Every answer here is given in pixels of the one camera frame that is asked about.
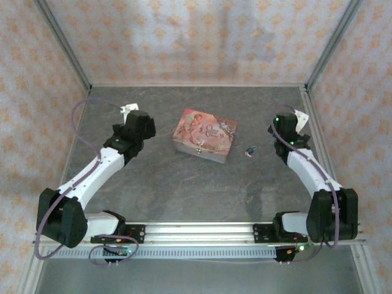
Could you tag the small blue padlock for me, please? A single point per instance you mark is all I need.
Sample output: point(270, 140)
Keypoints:
point(252, 150)

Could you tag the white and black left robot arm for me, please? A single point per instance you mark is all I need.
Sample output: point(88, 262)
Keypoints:
point(101, 170)

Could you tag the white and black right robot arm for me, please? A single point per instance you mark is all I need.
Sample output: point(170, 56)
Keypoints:
point(306, 170)

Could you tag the aluminium table side rail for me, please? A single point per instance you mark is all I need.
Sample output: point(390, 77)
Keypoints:
point(320, 147)

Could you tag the aluminium frame crossbar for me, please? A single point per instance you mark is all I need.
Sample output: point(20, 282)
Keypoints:
point(199, 84)

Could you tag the aluminium frame post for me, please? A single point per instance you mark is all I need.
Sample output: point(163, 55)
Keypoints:
point(332, 43)
point(65, 49)

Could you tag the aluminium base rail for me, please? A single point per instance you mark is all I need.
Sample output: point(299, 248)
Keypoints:
point(199, 234)

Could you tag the black left base electronics bracket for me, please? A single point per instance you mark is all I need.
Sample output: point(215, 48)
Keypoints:
point(118, 252)

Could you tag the black base electronics bracket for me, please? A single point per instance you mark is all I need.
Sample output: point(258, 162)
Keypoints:
point(286, 254)
point(118, 252)

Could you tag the black right base electronics bracket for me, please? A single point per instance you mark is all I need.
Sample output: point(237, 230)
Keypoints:
point(286, 254)

